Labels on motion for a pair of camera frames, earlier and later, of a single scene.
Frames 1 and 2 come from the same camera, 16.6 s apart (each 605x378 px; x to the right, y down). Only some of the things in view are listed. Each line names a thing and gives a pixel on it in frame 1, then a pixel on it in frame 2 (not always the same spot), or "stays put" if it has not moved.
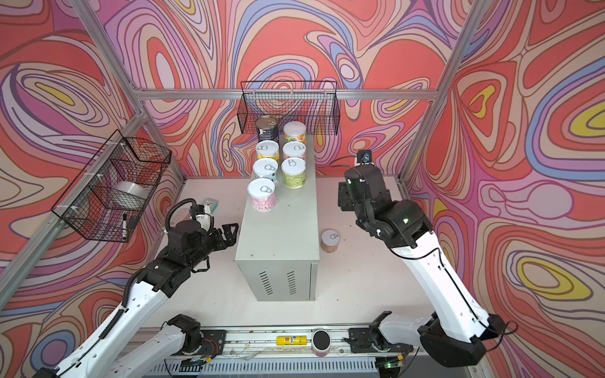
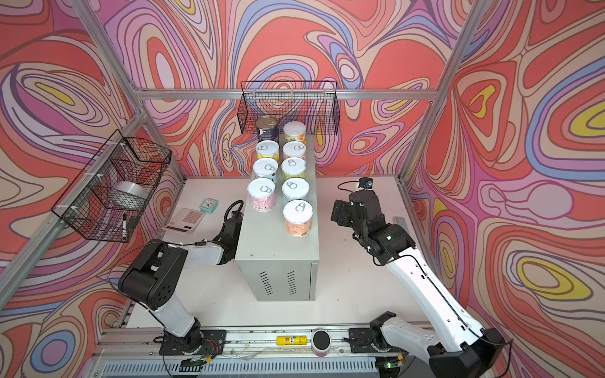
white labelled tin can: (265, 167) stays put
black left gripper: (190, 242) -> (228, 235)
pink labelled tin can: (294, 149) stays put
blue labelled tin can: (267, 128) stays put
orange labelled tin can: (330, 240) -> (298, 216)
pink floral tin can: (262, 193) stays put
